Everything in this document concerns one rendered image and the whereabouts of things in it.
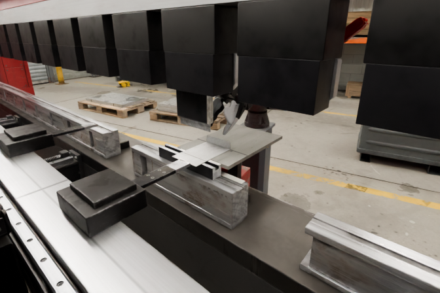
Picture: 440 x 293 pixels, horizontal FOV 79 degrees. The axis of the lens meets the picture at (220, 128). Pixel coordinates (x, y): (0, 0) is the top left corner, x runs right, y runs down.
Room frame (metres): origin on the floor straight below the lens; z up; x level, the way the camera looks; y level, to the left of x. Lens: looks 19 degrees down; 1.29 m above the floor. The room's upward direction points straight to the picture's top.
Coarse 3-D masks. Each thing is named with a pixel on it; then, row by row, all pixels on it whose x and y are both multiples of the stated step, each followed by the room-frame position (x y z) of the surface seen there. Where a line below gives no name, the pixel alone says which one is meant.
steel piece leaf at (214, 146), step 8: (208, 136) 0.70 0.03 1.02; (200, 144) 0.69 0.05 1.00; (208, 144) 0.69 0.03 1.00; (216, 144) 0.68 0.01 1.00; (224, 144) 0.67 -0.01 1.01; (184, 152) 0.63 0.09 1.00; (192, 152) 0.63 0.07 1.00; (200, 152) 0.63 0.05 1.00; (208, 152) 0.63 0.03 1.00; (216, 152) 0.63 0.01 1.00; (224, 152) 0.63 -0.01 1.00; (208, 160) 0.59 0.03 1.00
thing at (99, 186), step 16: (96, 176) 0.45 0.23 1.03; (112, 176) 0.45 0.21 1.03; (144, 176) 0.50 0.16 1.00; (160, 176) 0.50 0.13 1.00; (64, 192) 0.41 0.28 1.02; (80, 192) 0.40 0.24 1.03; (96, 192) 0.40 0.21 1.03; (112, 192) 0.40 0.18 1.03; (128, 192) 0.41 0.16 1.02; (144, 192) 0.42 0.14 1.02; (64, 208) 0.40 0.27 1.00; (80, 208) 0.37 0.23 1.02; (96, 208) 0.37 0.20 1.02; (112, 208) 0.37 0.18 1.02; (128, 208) 0.40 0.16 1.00; (80, 224) 0.36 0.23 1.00; (96, 224) 0.35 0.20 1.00; (112, 224) 0.37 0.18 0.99
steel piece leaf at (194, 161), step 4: (180, 152) 0.63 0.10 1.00; (172, 156) 0.61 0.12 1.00; (176, 156) 0.61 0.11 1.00; (180, 156) 0.61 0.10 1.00; (184, 156) 0.61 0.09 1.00; (188, 156) 0.61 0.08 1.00; (192, 156) 0.61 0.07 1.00; (184, 160) 0.59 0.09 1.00; (188, 160) 0.59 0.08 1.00; (192, 160) 0.59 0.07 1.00; (196, 160) 0.59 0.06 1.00; (200, 160) 0.59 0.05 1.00; (192, 164) 0.57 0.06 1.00; (196, 164) 0.57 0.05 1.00; (200, 164) 0.57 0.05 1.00
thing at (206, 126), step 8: (176, 96) 0.63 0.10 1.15; (184, 96) 0.61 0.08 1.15; (192, 96) 0.59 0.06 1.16; (200, 96) 0.58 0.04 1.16; (208, 96) 0.57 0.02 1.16; (184, 104) 0.61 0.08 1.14; (192, 104) 0.59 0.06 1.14; (200, 104) 0.58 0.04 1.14; (208, 104) 0.57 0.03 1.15; (184, 112) 0.61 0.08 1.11; (192, 112) 0.59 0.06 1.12; (200, 112) 0.58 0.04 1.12; (208, 112) 0.57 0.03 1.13; (184, 120) 0.63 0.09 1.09; (192, 120) 0.61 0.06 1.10; (200, 120) 0.58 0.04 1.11; (208, 120) 0.57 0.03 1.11; (200, 128) 0.59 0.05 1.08; (208, 128) 0.57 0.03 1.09
